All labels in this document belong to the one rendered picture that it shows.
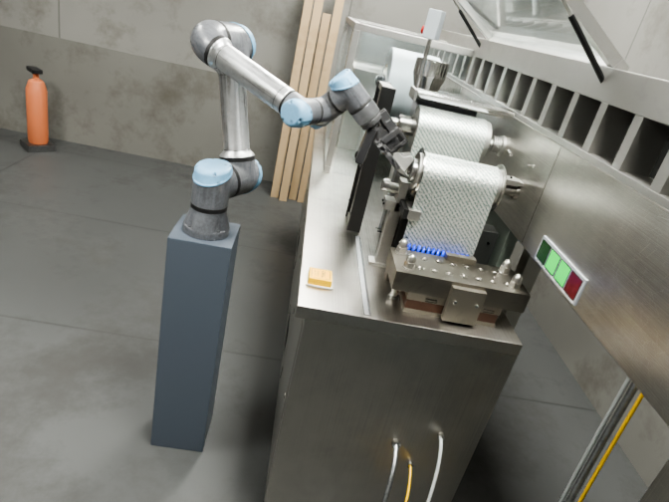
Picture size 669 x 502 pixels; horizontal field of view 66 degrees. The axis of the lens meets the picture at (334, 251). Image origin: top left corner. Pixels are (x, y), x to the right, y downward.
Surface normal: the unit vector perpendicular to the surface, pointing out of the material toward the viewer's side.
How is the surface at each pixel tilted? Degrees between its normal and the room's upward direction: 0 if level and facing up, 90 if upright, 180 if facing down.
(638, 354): 90
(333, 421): 90
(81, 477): 0
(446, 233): 90
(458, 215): 90
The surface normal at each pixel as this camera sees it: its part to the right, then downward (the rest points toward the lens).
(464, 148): 0.00, 0.47
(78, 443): 0.21, -0.88
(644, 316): -0.98, -0.18
